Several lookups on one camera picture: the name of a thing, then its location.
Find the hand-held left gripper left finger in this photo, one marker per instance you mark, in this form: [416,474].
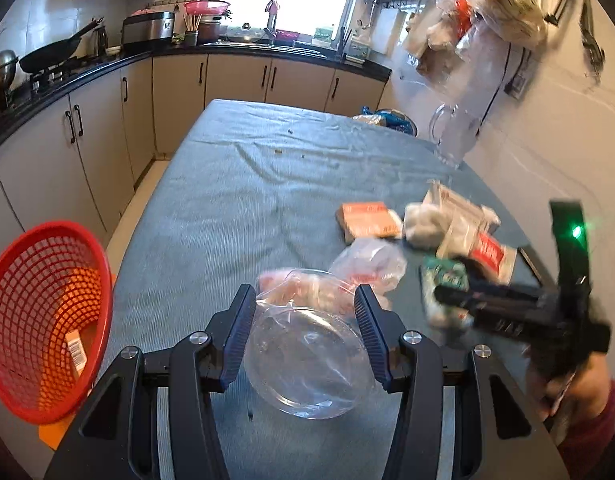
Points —
[240,330]

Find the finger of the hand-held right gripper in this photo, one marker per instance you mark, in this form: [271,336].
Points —
[480,272]
[462,300]

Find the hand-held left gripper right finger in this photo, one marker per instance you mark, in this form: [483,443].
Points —
[370,330]

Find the red and white wrapper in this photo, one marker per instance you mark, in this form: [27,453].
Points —
[490,252]

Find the green snack packet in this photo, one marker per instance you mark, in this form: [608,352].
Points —
[440,272]

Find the clear bag with pink scraps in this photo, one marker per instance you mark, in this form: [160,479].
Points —
[287,282]

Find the clear plastic lid bag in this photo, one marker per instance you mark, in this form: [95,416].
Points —
[307,360]

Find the orange cardboard box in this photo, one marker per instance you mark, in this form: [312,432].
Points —
[370,220]

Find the red plastic mesh basket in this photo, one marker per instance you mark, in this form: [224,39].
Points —
[17,280]

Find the person's right forearm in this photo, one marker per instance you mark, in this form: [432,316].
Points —
[595,435]

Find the person's right hand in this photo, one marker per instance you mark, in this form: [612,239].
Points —
[585,385]

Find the white paper packaging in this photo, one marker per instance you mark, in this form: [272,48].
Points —
[467,207]

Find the crumpled clear plastic bag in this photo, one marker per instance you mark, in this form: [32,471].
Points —
[372,260]

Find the grey tablecloth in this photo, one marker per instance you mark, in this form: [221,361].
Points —
[262,200]

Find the small white labelled packet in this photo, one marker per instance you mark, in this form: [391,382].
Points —
[76,351]

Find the blue plastic bag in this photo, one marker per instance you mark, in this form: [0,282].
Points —
[392,117]

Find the beige base cabinets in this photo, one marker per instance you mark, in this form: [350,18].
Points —
[177,95]

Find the hanging plastic bags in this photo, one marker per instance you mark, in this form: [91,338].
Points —
[487,25]

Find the black hanging utensil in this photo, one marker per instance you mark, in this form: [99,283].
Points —
[592,40]

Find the green white box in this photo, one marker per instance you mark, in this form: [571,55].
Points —
[322,36]

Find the glass pot lid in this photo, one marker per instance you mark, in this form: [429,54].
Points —
[245,34]

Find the chopstick holder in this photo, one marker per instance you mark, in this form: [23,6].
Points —
[191,35]

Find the dark cooking pot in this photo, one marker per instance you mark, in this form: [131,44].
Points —
[211,31]

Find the steel faucet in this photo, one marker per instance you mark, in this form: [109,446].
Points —
[271,22]

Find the gas stove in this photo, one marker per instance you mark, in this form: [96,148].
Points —
[62,74]

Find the silver rice cooker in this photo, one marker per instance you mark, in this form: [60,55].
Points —
[147,27]

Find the pink plastic basin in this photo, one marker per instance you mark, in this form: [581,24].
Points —
[205,8]

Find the black frying pan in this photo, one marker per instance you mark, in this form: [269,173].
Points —
[47,52]

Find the steel wok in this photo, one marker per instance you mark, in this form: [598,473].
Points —
[0,72]

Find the wall power socket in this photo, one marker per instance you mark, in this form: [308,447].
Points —
[518,80]

